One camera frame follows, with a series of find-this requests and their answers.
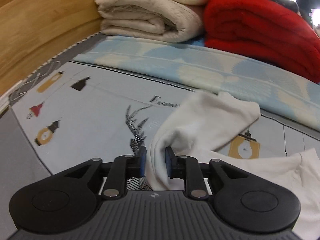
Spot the white long-sleeve shirt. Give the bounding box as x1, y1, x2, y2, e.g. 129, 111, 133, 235
146, 91, 319, 239

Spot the grey printed bed sheet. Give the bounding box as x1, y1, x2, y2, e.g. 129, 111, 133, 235
1, 34, 319, 239

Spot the light blue patterned quilt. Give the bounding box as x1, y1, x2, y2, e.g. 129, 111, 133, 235
75, 36, 319, 129

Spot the red folded blanket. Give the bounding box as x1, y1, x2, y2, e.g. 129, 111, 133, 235
203, 0, 319, 83

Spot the beige folded blanket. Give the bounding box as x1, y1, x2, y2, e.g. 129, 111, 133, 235
94, 0, 209, 43

